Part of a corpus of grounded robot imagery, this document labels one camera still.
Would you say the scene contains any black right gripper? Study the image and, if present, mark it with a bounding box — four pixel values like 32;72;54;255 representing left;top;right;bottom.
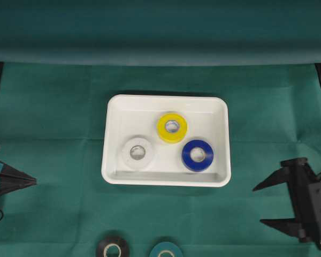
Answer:
253;157;317;243

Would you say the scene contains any blue tape roll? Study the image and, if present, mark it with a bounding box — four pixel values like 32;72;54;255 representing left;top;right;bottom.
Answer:
181;139;214;172

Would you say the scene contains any black tape roll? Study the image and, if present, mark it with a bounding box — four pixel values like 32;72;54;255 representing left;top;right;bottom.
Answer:
95;231;130;257

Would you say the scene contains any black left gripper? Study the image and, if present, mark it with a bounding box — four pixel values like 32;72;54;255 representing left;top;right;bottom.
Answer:
0;161;37;196

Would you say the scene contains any white tape roll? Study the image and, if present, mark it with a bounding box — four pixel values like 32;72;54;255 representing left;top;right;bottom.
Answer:
121;137;155;170

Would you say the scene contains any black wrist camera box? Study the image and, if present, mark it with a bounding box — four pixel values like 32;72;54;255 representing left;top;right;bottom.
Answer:
307;182;321;250

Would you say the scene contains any teal tape roll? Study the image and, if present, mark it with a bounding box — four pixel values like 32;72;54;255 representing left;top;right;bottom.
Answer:
149;241;183;257

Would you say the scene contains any yellow tape roll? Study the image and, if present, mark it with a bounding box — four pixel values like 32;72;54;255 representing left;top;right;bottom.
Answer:
157;112;188;143

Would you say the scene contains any green table cloth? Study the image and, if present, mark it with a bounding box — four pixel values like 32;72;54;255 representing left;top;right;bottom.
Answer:
0;1;321;256

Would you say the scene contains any white plastic tray case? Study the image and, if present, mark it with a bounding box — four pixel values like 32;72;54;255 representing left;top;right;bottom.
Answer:
101;94;231;187

